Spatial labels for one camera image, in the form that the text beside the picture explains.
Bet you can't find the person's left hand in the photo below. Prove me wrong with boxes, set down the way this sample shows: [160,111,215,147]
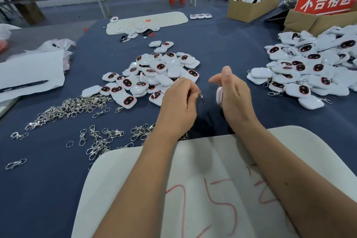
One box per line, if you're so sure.
[154,77,202,142]

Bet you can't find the person's right hand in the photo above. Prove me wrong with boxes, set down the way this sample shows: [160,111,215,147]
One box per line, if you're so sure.
[209,66,263,134]

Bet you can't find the person's left forearm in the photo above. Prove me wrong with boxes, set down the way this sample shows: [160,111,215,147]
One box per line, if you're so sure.
[92,134,190,238]

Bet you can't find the person's right forearm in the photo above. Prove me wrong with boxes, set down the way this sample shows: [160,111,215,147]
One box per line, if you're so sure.
[237,120,357,238]

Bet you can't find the white foam board red marks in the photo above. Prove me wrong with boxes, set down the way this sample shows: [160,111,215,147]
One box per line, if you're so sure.
[71,126,357,238]

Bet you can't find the long white foam board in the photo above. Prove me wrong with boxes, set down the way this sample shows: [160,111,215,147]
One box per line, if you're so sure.
[106,12,189,35]

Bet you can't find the flat brown cardboard box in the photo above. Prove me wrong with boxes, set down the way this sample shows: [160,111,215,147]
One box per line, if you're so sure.
[284,8,357,36]

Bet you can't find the white paper sheet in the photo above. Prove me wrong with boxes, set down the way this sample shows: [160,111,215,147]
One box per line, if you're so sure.
[0,50,65,103]

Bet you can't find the black pen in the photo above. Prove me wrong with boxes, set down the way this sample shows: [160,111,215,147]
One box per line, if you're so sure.
[0,80,49,93]

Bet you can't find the white plastic bag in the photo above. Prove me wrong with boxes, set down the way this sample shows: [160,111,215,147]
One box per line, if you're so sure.
[0,23,22,39]

